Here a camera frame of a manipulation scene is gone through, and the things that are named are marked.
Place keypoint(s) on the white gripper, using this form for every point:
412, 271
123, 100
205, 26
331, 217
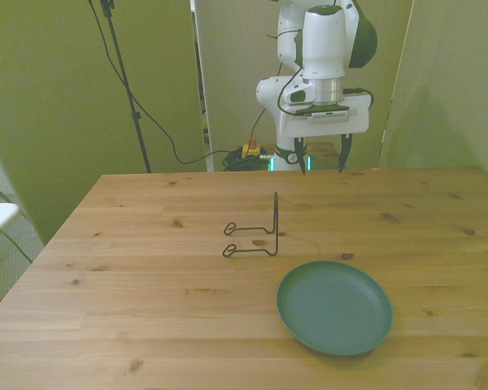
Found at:
358, 115

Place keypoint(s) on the dark green round plate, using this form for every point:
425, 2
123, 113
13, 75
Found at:
333, 308

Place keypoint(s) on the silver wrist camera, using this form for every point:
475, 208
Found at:
329, 117

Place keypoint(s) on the yellow emergency stop box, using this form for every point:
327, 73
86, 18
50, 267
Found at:
250, 151

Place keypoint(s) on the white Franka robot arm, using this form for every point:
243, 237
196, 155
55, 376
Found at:
323, 40

